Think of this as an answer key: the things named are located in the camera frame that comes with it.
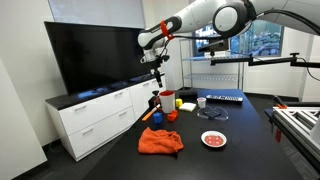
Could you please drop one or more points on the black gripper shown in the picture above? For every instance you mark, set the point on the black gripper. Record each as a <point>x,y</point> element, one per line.
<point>159,64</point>

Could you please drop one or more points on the black clamp with knob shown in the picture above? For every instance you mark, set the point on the black clamp with knob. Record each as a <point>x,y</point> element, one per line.
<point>152,101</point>

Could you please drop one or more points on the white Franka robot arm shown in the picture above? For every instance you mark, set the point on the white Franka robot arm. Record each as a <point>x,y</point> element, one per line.
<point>200,15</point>

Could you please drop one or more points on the white cabinet black top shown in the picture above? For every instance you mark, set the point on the white cabinet black top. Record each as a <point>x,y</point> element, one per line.
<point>96,123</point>

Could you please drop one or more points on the black orange bar clamp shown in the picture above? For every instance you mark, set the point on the black orange bar clamp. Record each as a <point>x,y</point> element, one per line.
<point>280,102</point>

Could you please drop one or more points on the white cup red inside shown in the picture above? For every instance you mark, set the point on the white cup red inside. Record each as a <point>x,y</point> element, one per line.
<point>167,104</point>

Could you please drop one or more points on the black rectangular box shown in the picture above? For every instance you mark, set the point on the black rectangular box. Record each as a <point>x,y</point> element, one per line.
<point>186,93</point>

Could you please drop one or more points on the yellow block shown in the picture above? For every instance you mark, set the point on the yellow block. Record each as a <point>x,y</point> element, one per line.
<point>179,103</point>

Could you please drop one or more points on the blue block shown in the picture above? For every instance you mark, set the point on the blue block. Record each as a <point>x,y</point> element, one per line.
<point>157,118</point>

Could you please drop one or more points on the orange block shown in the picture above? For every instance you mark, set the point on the orange block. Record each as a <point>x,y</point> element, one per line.
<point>172,116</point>

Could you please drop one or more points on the white coffee pod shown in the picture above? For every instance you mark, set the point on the white coffee pod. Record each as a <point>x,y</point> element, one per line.
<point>201,102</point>

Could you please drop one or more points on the large black television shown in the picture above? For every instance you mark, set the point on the large black television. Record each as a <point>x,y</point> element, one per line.
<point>100,56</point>

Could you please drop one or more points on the orange cloth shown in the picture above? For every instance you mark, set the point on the orange cloth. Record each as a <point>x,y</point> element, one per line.
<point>160,141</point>

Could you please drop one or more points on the clear safety glasses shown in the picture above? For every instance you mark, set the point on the clear safety glasses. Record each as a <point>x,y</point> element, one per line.
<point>213,114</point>

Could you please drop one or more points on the black remote keyboard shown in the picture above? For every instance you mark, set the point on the black remote keyboard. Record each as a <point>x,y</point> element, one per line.
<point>224,98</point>

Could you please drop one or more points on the black square device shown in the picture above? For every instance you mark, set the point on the black square device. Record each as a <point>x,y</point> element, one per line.
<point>226,45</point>

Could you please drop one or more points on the small white red plate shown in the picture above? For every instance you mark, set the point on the small white red plate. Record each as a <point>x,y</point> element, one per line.
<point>213,139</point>

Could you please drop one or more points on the window with outdoor view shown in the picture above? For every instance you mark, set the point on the window with outdoor view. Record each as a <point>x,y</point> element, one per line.
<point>266,43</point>

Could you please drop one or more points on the red tag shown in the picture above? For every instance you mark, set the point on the red tag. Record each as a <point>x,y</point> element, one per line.
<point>278,136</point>

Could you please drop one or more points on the black stereo camera bar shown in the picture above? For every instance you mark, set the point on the black stereo camera bar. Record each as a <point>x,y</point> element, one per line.
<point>211,46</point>

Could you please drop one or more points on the frosted wall panel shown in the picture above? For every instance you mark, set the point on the frosted wall panel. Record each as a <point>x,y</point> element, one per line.
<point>96,13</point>

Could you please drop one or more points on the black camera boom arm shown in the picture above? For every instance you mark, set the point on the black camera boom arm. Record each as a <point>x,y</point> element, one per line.
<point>273,60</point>

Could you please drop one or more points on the aluminium frame rails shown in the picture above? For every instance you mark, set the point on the aluminium frame rails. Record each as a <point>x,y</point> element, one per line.
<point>296,123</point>

